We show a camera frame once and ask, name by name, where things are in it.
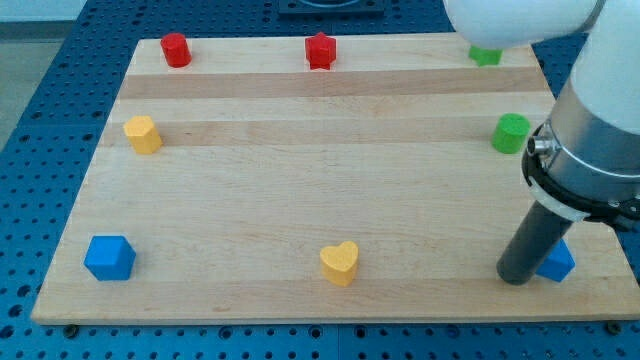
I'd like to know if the yellow hexagon block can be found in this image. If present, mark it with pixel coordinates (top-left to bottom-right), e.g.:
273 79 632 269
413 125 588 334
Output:
123 116 163 155

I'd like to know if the blue block behind rod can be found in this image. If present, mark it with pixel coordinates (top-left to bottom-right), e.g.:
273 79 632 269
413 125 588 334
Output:
536 239 576 283

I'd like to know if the green cylinder block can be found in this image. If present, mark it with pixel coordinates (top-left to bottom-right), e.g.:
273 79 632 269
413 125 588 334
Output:
491 113 531 154

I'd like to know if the blue cube block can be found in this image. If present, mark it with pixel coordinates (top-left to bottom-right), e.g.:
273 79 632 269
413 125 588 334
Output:
84 235 136 281

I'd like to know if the red star block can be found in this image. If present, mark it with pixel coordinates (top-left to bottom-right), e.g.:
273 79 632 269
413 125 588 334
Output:
305 32 337 70

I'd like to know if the red cylinder block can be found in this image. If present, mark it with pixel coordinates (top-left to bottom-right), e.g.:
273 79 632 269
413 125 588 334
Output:
160 32 192 68

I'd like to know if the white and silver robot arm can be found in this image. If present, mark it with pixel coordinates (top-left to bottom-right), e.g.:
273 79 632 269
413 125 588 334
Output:
444 0 639 229

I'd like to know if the wooden board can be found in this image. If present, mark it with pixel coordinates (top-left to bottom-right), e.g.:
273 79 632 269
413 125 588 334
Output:
32 33 639 325

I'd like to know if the green star block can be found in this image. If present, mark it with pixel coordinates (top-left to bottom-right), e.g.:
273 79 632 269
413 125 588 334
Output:
468 46 503 67

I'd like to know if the black cylindrical pointer rod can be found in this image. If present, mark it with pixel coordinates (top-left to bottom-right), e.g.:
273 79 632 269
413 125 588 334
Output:
497 202 572 285

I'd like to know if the yellow heart block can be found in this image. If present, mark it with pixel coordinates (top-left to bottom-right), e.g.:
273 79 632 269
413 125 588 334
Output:
320 241 359 287

